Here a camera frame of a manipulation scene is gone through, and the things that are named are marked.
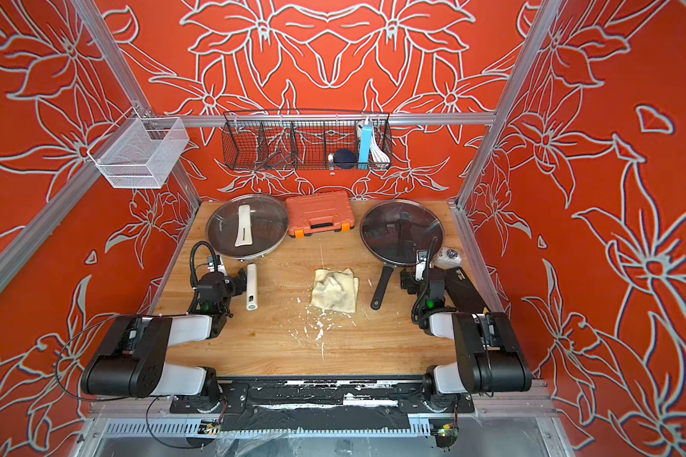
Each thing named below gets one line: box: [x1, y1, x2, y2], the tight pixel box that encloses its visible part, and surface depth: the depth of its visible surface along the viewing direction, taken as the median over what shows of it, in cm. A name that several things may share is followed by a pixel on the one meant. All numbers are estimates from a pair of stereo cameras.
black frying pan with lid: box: [359, 198, 445, 311], surface depth 99 cm
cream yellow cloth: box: [310, 268, 360, 314], surface depth 93 cm
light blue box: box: [358, 121, 374, 170], surface depth 91 cm
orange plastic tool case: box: [285, 191, 356, 239], surface depth 111 cm
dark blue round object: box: [333, 148, 358, 170], surface depth 97 cm
